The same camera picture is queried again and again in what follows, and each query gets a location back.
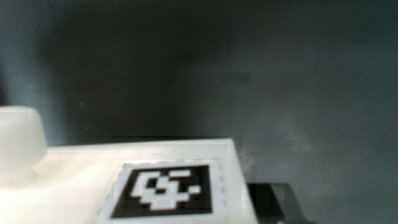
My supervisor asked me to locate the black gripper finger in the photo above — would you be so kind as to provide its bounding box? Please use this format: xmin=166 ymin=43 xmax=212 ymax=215
xmin=248 ymin=183 xmax=315 ymax=224

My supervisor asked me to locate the white drawer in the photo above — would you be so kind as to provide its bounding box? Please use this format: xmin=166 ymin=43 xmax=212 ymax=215
xmin=0 ymin=106 xmax=258 ymax=224

